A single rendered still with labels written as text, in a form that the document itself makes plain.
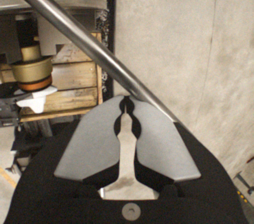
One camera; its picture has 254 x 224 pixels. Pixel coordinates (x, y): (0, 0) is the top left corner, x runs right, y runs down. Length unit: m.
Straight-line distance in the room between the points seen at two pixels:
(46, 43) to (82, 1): 0.13
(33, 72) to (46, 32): 0.08
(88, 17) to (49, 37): 0.08
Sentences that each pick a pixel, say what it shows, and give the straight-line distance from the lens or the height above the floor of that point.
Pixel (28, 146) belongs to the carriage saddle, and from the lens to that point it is 0.73.
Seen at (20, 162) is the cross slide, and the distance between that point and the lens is 0.73.
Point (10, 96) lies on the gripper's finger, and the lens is 0.35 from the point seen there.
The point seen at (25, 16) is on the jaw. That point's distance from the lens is 0.37.
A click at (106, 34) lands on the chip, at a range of 0.85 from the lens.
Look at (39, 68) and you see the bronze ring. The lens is 0.31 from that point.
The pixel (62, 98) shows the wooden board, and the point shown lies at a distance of 0.60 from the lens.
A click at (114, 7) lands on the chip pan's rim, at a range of 0.85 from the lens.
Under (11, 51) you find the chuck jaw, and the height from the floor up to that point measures 1.13.
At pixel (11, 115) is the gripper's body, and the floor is 1.11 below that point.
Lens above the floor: 1.41
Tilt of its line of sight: 55 degrees down
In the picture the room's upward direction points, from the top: 146 degrees clockwise
